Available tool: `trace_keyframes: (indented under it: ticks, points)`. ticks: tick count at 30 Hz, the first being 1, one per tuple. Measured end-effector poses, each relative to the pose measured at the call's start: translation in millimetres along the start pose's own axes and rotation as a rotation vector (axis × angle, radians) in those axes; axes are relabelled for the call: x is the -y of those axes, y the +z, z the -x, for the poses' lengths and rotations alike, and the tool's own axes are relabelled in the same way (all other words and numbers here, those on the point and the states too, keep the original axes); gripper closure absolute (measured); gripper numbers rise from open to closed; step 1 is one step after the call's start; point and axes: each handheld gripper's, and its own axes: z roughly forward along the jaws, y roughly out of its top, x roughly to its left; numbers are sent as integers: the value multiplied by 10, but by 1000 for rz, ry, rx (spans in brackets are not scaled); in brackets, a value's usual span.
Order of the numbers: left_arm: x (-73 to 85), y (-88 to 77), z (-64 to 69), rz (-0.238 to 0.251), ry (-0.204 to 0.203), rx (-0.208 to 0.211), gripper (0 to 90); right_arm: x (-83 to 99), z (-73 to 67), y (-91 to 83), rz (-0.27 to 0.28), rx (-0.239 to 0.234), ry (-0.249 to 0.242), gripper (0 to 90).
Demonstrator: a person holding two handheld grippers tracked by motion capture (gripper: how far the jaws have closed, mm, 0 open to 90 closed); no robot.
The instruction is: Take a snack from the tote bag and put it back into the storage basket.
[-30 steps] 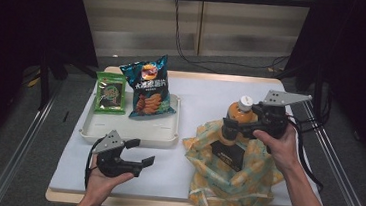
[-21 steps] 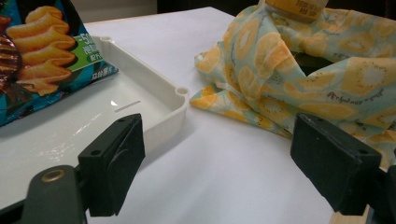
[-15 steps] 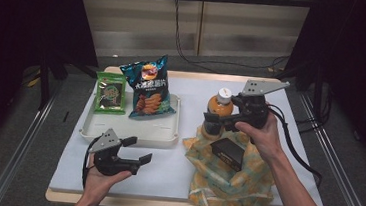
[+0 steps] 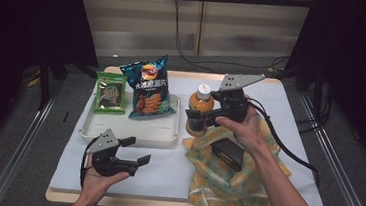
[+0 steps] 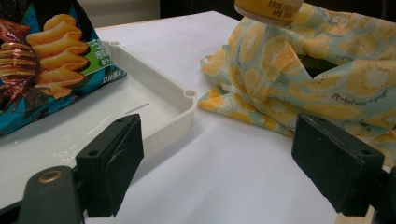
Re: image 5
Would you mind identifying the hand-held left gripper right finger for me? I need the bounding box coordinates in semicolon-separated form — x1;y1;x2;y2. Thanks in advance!
291;112;386;217

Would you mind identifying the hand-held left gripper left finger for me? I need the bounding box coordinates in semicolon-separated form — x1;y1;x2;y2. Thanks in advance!
75;113;145;218

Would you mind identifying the white plastic tray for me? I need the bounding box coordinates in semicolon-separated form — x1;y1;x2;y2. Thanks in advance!
0;40;199;209

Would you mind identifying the lemon print fabric bag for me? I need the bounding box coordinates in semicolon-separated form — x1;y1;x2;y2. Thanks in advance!
197;3;396;169

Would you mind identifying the blue chips bag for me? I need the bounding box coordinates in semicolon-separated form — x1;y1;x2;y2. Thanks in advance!
0;0;128;137

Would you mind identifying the orange juice bottle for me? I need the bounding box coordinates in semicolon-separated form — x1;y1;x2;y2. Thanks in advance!
233;0;305;27

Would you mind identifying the white table cover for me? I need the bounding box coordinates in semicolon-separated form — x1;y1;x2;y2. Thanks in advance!
83;10;344;224

